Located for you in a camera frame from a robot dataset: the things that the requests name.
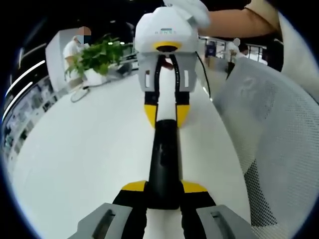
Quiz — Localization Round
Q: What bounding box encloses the white plant pot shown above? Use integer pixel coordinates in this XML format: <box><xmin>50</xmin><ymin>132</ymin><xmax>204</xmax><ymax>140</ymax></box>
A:
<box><xmin>83</xmin><ymin>68</ymin><xmax>111</xmax><ymax>86</ymax></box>

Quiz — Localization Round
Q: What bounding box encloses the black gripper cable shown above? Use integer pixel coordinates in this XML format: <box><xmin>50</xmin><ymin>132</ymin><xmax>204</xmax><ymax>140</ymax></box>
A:
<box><xmin>195</xmin><ymin>49</ymin><xmax>213</xmax><ymax>100</ymax></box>

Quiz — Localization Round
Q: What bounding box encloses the white mesh office chair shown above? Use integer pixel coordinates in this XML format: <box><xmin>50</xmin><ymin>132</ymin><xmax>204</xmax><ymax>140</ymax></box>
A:
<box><xmin>211</xmin><ymin>58</ymin><xmax>319</xmax><ymax>239</ymax></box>

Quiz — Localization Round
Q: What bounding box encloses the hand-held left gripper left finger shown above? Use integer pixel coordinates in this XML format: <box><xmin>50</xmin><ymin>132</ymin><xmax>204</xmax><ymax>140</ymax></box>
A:
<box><xmin>67</xmin><ymin>181</ymin><xmax>150</xmax><ymax>239</ymax></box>

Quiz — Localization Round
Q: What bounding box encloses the black remote control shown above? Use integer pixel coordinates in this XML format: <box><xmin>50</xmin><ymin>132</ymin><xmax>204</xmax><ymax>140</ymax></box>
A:
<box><xmin>146</xmin><ymin>119</ymin><xmax>184</xmax><ymax>210</ymax></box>

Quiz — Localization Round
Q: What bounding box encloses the black device with rod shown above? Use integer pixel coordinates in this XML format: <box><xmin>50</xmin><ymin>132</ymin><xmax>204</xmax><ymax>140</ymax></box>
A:
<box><xmin>115</xmin><ymin>61</ymin><xmax>133</xmax><ymax>76</ymax></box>

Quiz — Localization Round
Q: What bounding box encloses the white square pillar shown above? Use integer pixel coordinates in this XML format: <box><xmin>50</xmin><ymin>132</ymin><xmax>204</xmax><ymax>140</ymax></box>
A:
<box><xmin>45</xmin><ymin>31</ymin><xmax>84</xmax><ymax>93</ymax></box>

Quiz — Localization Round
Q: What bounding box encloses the ceiling light strip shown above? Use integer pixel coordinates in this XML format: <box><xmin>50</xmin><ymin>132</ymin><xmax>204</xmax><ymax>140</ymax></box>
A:
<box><xmin>1</xmin><ymin>81</ymin><xmax>34</xmax><ymax>120</ymax></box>
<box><xmin>8</xmin><ymin>60</ymin><xmax>47</xmax><ymax>93</ymax></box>

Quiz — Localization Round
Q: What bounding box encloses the coiled grey cable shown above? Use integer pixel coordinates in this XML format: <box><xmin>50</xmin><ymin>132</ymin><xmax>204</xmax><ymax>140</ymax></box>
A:
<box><xmin>70</xmin><ymin>83</ymin><xmax>91</xmax><ymax>103</ymax></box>

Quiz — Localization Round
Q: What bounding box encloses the green leafy plant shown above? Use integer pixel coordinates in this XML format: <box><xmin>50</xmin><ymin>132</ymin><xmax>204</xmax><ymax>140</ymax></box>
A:
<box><xmin>64</xmin><ymin>35</ymin><xmax>127</xmax><ymax>78</ymax></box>

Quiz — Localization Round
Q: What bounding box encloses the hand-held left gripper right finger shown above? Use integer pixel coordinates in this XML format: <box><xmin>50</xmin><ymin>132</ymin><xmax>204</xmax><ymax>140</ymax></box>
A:
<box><xmin>180</xmin><ymin>180</ymin><xmax>260</xmax><ymax>239</ymax></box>

